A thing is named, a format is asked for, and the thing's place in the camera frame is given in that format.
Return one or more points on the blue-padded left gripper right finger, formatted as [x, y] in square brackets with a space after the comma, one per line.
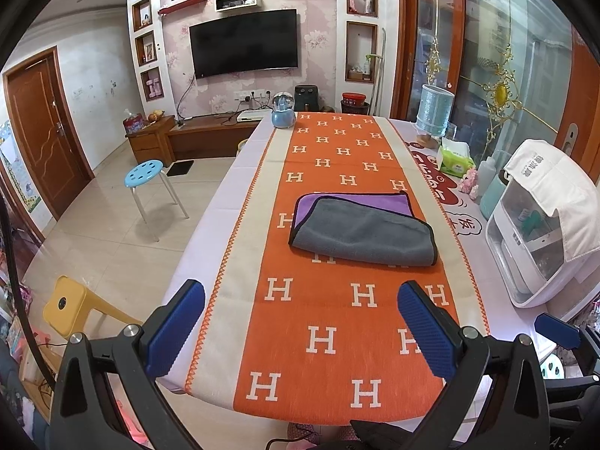
[436, 333]

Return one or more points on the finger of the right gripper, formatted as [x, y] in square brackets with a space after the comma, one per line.
[561, 333]

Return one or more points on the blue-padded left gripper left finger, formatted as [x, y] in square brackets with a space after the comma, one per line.
[167, 329]

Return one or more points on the purple and grey towel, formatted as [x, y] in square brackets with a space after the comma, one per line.
[377, 228]

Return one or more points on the light blue stool right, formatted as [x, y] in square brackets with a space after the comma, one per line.
[552, 368]

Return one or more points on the white plastic cabinet appliance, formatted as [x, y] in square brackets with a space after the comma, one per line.
[527, 247]

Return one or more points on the yellow plastic stool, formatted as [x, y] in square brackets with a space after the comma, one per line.
[70, 305]

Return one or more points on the orange H-pattern table runner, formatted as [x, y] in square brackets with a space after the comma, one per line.
[306, 337]

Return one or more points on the white cloth cover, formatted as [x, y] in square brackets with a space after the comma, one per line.
[562, 190]

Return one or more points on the teal cylindrical container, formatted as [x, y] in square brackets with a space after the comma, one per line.
[493, 194]

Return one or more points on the pink toy figurine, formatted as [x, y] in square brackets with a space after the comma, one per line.
[469, 184]

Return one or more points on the blue plastic stool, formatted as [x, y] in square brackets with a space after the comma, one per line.
[142, 174]

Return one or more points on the green tissue pack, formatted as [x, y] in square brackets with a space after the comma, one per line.
[454, 158]

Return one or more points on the wooden TV console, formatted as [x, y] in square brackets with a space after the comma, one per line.
[206, 137]

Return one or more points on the light blue water jug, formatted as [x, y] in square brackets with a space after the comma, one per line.
[435, 106]

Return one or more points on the red basin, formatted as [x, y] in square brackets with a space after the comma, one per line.
[353, 99]

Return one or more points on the black air fryer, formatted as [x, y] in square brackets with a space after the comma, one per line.
[307, 98]

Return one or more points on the brown wooden door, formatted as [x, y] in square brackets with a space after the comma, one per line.
[44, 130]

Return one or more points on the black wall television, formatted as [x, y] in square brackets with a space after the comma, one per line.
[246, 42]

